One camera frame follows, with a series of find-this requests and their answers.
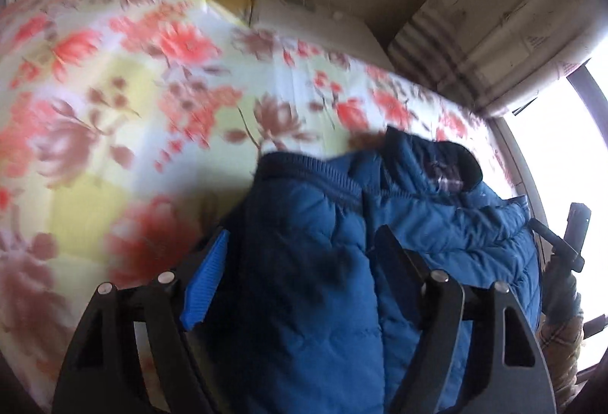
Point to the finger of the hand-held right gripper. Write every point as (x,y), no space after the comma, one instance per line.
(579,229)
(551,238)

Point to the printed curtain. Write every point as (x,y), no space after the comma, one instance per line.
(498,24)

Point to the person's right forearm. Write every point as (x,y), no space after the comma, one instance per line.
(565,347)

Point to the floral quilt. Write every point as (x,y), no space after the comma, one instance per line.
(142,110)

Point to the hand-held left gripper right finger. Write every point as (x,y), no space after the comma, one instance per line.
(403,267)

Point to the blue quilted jacket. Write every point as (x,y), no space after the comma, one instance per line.
(304,252)

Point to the white nightstand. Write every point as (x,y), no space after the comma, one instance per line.
(308,20)

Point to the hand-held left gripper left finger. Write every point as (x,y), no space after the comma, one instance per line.
(206,281)

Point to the dark framed window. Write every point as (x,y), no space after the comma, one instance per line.
(560,148)

